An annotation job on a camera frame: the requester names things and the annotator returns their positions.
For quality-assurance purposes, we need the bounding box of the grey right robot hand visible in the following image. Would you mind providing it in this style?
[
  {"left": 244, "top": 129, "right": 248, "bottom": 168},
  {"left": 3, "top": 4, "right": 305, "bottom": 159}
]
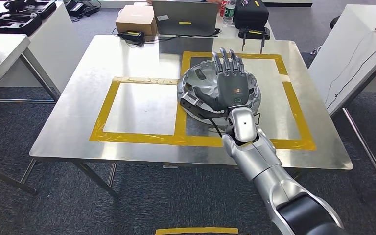
[{"left": 192, "top": 47, "right": 250, "bottom": 111}]

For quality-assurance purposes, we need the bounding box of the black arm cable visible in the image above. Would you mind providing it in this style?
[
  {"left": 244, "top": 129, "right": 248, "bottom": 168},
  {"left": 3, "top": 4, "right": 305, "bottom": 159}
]
[{"left": 207, "top": 117, "right": 224, "bottom": 139}]

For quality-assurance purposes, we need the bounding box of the clear water bottle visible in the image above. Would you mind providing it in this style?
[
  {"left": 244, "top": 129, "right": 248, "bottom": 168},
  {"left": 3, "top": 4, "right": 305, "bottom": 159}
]
[{"left": 222, "top": 0, "right": 238, "bottom": 26}]

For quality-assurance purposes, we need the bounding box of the black foam-lined case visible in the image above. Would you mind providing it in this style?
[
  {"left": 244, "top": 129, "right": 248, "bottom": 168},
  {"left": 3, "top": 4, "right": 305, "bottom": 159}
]
[
  {"left": 3, "top": 0, "right": 57, "bottom": 19},
  {"left": 0, "top": 12, "right": 43, "bottom": 36}
]

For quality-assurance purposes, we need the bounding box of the yellow workbench tape frame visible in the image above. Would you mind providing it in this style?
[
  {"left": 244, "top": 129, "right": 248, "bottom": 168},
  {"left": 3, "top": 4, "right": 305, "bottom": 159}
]
[{"left": 174, "top": 50, "right": 317, "bottom": 151}]

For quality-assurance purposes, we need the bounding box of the red drink can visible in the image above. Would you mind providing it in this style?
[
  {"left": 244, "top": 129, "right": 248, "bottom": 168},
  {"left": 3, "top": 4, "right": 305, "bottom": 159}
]
[{"left": 219, "top": 0, "right": 229, "bottom": 18}]

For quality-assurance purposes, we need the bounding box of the black adapter cable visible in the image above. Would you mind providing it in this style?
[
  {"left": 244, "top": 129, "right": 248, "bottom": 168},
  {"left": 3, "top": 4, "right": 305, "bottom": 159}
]
[{"left": 112, "top": 27, "right": 223, "bottom": 46}]

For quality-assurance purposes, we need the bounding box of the silver plastic wheel hubcap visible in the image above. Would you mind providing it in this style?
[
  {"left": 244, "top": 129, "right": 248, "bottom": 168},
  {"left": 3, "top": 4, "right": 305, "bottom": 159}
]
[{"left": 176, "top": 59, "right": 262, "bottom": 127}]

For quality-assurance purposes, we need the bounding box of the thin black power cable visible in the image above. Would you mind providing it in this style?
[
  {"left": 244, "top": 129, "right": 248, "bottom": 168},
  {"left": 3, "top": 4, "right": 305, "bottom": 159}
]
[{"left": 326, "top": 30, "right": 376, "bottom": 109}]

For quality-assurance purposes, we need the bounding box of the yellow floor tape square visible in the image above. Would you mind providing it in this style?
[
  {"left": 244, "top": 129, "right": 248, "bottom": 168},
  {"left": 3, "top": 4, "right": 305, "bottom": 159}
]
[{"left": 155, "top": 227, "right": 239, "bottom": 235}]

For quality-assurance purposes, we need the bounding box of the black power adapter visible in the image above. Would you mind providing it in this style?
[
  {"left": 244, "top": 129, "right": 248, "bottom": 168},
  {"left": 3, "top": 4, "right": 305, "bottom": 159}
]
[{"left": 118, "top": 30, "right": 145, "bottom": 46}]

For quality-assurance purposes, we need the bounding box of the yellow frame with beige strip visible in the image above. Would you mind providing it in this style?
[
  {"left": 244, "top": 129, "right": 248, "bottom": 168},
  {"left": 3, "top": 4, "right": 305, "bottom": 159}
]
[{"left": 89, "top": 76, "right": 185, "bottom": 145}]

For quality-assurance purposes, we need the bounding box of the black cable bundle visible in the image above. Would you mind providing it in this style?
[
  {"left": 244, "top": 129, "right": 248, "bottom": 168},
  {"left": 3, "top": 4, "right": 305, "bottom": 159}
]
[{"left": 63, "top": 0, "right": 102, "bottom": 19}]

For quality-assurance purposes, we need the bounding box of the grey laptop with yellow sticker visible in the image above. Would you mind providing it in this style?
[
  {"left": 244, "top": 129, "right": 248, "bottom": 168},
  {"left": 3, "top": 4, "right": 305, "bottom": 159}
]
[{"left": 151, "top": 0, "right": 219, "bottom": 37}]

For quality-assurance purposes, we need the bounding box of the black zip case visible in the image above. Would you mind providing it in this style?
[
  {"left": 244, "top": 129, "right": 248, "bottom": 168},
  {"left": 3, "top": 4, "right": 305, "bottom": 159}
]
[{"left": 233, "top": 0, "right": 270, "bottom": 30}]

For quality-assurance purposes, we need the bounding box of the brown cardboard box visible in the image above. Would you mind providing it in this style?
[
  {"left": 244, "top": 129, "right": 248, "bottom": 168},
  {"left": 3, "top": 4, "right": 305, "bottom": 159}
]
[{"left": 115, "top": 4, "right": 159, "bottom": 37}]

